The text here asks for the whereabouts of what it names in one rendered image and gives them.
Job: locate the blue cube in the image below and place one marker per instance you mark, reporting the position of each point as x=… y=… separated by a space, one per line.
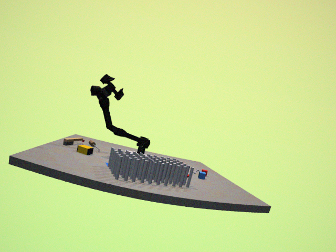
x=201 y=175

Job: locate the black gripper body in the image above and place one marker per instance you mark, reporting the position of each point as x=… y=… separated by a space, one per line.
x=110 y=87

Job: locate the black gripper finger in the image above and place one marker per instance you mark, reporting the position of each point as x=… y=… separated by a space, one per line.
x=108 y=79
x=119 y=93

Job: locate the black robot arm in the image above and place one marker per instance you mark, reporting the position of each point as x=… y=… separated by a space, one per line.
x=104 y=102

